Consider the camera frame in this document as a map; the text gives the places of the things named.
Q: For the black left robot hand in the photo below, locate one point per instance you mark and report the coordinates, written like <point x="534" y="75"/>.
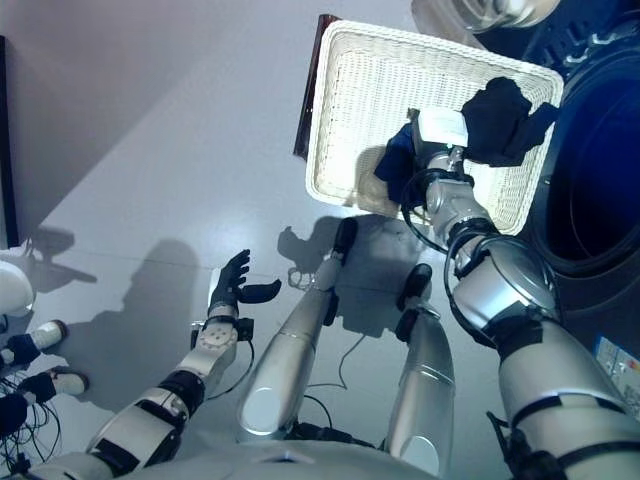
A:
<point x="225" y="295"/>

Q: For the silver left robot leg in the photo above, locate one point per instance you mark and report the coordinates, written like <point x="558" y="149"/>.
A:
<point x="280" y="375"/>

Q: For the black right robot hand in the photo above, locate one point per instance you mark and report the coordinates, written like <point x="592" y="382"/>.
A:
<point x="440" y="127"/>

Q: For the silver robot leg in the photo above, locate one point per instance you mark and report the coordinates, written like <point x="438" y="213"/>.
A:
<point x="280" y="375"/>
<point x="425" y="375"/>

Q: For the grey robot torso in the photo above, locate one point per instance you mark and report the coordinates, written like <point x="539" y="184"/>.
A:
<point x="280" y="462"/>

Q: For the washing machine label sticker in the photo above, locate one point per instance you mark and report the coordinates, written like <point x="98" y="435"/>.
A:
<point x="620" y="365"/>

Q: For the dark grey washing machine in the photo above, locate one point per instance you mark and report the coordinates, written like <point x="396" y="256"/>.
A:
<point x="600" y="175"/>

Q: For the white wicker laundry basket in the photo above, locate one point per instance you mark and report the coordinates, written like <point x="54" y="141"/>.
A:
<point x="370" y="100"/>

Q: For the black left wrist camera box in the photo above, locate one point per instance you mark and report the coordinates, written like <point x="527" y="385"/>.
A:
<point x="245" y="330"/>

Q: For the blue garment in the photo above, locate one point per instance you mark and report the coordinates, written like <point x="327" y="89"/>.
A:
<point x="395" y="170"/>

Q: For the silver right robot leg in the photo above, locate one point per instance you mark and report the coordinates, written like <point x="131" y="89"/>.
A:
<point x="425" y="375"/>

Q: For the black garment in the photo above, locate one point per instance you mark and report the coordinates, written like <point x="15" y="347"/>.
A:
<point x="500" y="125"/>

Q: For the grey partition panel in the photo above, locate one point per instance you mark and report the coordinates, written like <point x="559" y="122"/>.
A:
<point x="7" y="175"/>

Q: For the white cylinder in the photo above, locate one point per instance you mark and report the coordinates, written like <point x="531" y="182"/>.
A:
<point x="15" y="290"/>

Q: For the white sneaker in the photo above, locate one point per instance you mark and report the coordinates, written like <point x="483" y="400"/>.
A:
<point x="70" y="382"/>
<point x="50" y="334"/>

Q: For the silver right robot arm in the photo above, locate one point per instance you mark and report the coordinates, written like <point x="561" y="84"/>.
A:
<point x="500" y="290"/>

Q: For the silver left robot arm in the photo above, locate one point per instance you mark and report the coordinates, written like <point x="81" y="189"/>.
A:
<point x="145" y="425"/>

